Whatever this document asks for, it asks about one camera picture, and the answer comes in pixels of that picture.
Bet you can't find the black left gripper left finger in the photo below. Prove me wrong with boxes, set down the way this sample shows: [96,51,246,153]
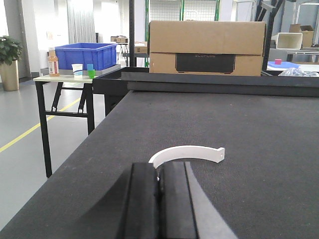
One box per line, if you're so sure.
[83,162,160,239]

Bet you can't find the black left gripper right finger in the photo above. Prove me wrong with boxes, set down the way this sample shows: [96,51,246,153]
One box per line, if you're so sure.
[159,162,237,239]

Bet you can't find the white curved PVC pipe piece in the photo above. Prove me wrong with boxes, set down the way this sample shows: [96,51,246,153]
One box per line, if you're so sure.
[149,145,225,168]

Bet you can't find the folding table with black legs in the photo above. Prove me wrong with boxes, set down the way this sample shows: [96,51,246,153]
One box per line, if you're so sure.
[33,64,122,178]

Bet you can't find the blue and green stacked cups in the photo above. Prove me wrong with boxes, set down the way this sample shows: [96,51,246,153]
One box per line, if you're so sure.
[87,64,95,79]

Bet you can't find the large cardboard box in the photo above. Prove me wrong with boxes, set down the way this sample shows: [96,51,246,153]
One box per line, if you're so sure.
[149,20,266,76]

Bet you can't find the white paper cup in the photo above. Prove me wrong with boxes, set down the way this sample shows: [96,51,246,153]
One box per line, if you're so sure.
[71,63,83,79]

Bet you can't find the blue plastic crate on table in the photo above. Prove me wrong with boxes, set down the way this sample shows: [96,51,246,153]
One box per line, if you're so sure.
[55,43,117,70]

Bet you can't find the pink cube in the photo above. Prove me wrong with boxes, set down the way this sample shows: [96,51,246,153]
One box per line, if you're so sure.
[274,59,282,65]

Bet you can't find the clear plastic bag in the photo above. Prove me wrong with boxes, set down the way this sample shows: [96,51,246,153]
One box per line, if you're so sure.
[279,68,319,77]

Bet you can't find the blue tray under cube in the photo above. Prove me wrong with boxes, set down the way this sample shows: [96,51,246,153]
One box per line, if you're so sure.
[268,61,299,69]

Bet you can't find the orange drink bottle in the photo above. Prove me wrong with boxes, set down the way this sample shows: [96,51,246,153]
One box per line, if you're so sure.
[48,48,59,77]

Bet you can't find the white open box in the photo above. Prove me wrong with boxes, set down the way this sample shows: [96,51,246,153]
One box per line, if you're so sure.
[271,32,303,50]

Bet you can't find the small cardboard box background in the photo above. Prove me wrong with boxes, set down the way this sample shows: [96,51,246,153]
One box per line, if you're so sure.
[289,24,314,47]

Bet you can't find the potted green plant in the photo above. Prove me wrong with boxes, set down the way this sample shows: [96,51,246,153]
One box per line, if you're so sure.
[0,35,23,91]

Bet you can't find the black raised table rail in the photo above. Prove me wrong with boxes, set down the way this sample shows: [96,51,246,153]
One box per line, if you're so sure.
[93,67,319,114]

